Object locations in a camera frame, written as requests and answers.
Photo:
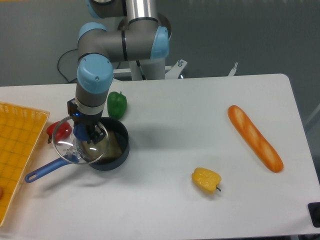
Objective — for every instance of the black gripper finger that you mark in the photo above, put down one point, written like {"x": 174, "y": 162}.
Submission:
{"x": 91, "y": 133}
{"x": 99, "y": 133}

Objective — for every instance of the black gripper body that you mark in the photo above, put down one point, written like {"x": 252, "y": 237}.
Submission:
{"x": 89, "y": 116}

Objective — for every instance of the dark blue saucepan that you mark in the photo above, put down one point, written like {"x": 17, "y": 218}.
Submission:
{"x": 73, "y": 158}

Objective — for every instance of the glass lid blue knob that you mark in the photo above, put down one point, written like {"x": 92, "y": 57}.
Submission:
{"x": 74, "y": 146}

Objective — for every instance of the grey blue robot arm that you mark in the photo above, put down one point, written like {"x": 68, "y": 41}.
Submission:
{"x": 95, "y": 55}

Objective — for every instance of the bread slice in pot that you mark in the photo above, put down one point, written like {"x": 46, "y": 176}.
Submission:
{"x": 107, "y": 149}

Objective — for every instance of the red bell pepper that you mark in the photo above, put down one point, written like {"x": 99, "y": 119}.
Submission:
{"x": 62, "y": 132}

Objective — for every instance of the green bell pepper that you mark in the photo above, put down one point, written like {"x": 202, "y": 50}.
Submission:
{"x": 116, "y": 105}

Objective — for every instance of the yellow woven basket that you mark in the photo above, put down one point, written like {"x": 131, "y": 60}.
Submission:
{"x": 20, "y": 130}

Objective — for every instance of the yellow bell pepper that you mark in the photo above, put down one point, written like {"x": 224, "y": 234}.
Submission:
{"x": 206, "y": 180}

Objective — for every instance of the orange baguette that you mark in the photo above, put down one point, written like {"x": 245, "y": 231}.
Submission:
{"x": 255, "y": 140}

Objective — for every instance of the black corner device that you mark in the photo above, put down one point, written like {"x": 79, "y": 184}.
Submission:
{"x": 314, "y": 212}

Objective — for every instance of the white metal bracket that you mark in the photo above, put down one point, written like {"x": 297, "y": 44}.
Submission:
{"x": 233, "y": 70}

